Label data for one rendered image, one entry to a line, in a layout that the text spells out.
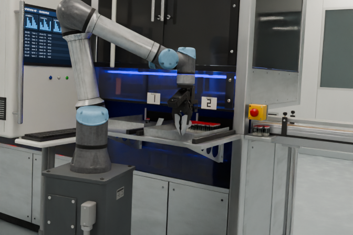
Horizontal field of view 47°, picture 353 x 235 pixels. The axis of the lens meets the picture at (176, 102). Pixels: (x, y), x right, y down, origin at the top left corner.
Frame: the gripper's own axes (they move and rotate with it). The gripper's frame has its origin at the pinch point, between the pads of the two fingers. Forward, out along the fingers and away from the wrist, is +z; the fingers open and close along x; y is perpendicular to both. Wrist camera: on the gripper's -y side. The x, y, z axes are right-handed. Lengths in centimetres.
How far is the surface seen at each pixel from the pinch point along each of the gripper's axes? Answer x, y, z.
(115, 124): 45.4, 12.5, 2.0
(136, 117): 54, 40, 1
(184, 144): -2.7, -1.5, 4.5
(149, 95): 43, 38, -12
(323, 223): -23, 195, 92
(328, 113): 37, 499, 25
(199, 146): -10.1, -1.5, 4.4
